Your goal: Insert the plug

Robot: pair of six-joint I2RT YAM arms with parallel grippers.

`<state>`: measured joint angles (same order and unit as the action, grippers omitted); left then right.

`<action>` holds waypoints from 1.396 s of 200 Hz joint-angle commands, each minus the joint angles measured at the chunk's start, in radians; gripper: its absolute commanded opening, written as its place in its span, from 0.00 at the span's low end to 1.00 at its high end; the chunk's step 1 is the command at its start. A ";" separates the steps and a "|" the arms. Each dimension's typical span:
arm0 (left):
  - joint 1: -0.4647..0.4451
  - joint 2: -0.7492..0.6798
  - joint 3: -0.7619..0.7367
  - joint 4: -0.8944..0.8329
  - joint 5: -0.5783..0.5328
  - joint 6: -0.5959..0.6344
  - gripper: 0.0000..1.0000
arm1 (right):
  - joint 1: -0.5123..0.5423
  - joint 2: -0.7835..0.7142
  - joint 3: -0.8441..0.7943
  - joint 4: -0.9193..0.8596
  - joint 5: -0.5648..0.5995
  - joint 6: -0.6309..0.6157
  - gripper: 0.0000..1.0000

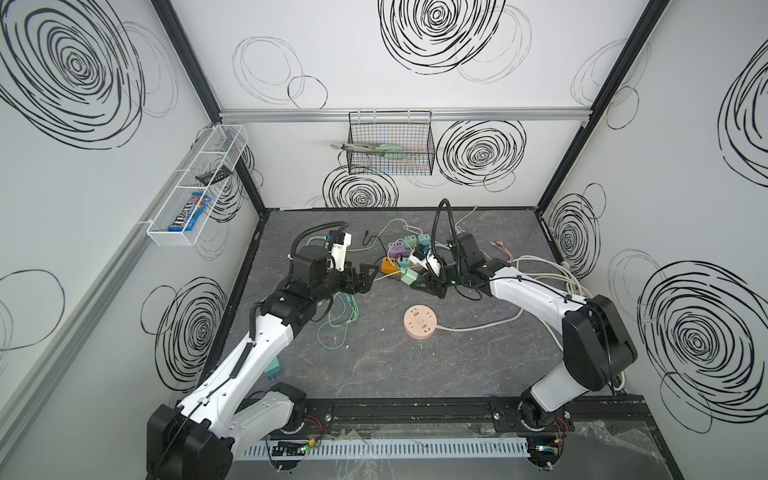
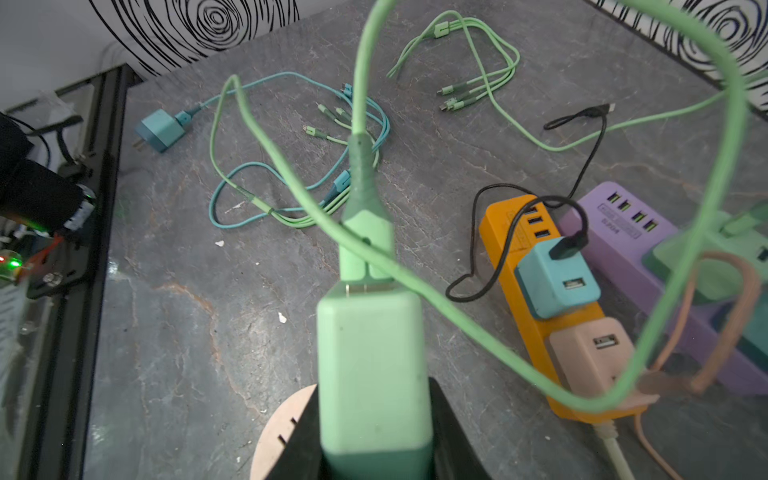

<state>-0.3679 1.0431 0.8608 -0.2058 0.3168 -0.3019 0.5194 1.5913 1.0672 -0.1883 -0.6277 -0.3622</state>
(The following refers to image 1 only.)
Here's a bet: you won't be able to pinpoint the orange power strip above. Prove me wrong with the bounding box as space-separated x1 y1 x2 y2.
380 257 403 278

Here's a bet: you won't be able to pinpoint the round pink power strip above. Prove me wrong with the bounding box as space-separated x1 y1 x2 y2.
403 305 438 341

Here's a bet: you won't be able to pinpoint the purple power strip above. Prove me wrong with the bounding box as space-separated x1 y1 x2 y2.
387 239 413 260

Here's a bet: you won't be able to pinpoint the white usb cable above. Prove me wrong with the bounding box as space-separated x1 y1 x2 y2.
454 205 480 235

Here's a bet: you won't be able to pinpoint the teal charger plug front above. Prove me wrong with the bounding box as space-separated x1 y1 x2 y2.
264 358 282 381

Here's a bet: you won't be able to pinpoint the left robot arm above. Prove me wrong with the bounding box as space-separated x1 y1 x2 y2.
146 221 378 479

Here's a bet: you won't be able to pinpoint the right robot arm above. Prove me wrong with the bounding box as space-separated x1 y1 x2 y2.
411 198 638 431

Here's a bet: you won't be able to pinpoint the green tongs in basket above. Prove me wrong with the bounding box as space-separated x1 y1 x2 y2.
330 143 410 160

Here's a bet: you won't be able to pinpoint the black remote control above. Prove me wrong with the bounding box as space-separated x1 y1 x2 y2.
195 165 232 187

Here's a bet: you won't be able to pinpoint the blue candy packet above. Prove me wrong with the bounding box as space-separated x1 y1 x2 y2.
167 192 210 233

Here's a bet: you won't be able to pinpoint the tangled green charging cables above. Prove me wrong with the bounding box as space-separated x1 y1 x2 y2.
299 218 409 352

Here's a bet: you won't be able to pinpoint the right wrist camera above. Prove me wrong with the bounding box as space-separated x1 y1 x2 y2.
412 245 442 277

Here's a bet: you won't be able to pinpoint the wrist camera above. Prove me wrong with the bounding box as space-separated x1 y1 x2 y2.
326 229 352 272
412 245 442 277

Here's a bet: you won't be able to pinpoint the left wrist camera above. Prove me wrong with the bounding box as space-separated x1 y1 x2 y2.
326 229 352 272

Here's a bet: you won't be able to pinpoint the black usb cable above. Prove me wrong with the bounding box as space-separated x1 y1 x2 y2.
358 226 391 280

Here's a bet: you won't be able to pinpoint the white power cords bundle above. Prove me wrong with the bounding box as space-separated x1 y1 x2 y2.
439 239 628 391

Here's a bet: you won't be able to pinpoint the black wire basket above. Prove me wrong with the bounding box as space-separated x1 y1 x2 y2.
342 109 436 176

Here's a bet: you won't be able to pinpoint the grey slotted cable duct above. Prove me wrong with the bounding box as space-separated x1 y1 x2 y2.
236 437 530 461

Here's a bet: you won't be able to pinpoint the white wire shelf basket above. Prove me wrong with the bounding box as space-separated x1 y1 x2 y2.
146 124 248 247

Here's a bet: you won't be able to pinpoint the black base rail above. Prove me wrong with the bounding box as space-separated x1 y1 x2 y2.
173 395 652 436

